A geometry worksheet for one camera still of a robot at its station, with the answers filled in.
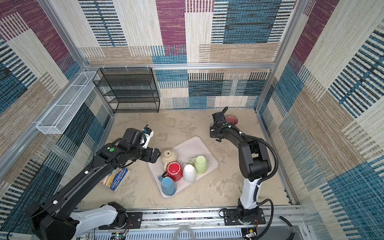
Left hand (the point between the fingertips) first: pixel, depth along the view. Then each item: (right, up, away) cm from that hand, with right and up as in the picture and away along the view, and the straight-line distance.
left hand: (153, 149), depth 76 cm
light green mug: (+24, -9, +5) cm, 26 cm away
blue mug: (+8, -18, -2) cm, 19 cm away
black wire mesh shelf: (-26, +37, +33) cm, 56 cm away
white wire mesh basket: (-43, +16, -4) cm, 46 cm away
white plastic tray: (+20, -3, +27) cm, 34 cm away
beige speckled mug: (+6, -6, +10) cm, 13 cm away
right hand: (+35, +6, +22) cm, 42 cm away
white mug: (+18, -13, +3) cm, 23 cm away
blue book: (-24, -19, +8) cm, 31 cm away
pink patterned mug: (+46, +16, +26) cm, 55 cm away
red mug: (+10, -12, +5) cm, 17 cm away
